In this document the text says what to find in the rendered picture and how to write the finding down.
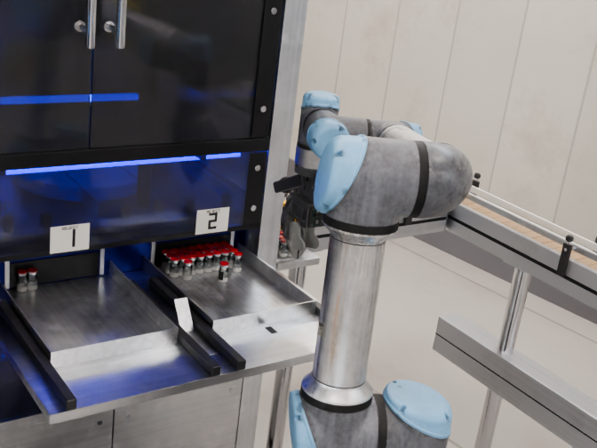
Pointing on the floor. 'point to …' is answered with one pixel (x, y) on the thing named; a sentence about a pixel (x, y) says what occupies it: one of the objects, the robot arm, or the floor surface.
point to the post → (282, 124)
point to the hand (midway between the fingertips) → (295, 252)
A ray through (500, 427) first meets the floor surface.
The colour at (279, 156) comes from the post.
